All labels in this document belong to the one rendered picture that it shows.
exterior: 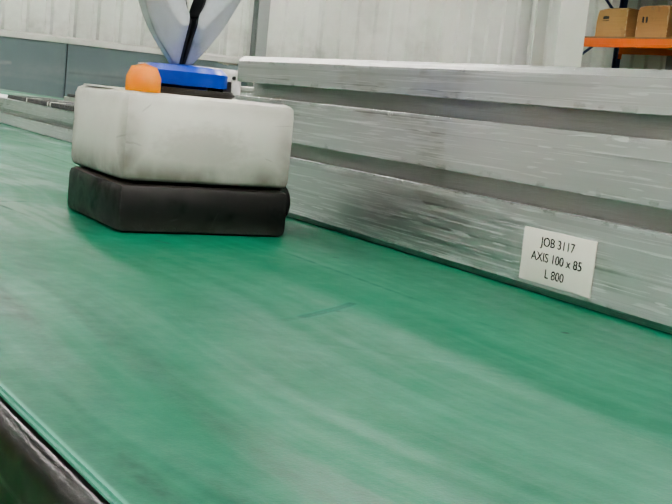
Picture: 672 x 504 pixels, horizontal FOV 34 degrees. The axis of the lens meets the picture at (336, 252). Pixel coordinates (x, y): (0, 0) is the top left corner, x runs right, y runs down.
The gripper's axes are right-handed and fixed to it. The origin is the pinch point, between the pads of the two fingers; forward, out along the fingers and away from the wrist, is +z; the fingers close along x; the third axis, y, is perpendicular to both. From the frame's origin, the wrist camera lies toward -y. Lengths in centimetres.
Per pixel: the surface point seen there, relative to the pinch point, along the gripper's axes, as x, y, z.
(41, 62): -283, 1121, -5
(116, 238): 4.7, -5.7, 8.6
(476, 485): 7.5, -34.3, 8.6
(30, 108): -11, 72, 6
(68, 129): -11, 57, 8
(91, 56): -336, 1123, -17
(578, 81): -7.8, -18.1, 0.6
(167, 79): 1.5, -1.6, 2.0
